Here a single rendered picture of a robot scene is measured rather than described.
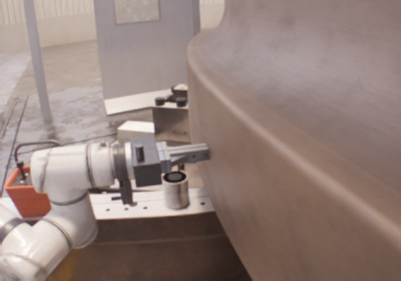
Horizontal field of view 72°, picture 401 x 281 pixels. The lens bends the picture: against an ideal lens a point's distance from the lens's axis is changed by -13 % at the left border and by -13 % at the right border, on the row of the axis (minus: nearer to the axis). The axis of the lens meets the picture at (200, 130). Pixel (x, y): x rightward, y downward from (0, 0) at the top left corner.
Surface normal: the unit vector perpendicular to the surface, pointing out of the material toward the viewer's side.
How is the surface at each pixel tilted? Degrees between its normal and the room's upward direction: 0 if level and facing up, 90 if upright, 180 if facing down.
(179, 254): 90
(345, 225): 90
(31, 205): 97
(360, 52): 72
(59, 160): 40
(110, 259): 90
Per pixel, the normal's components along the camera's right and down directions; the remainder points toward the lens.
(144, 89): 0.42, 0.34
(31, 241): 0.40, -0.78
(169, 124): -0.29, 0.39
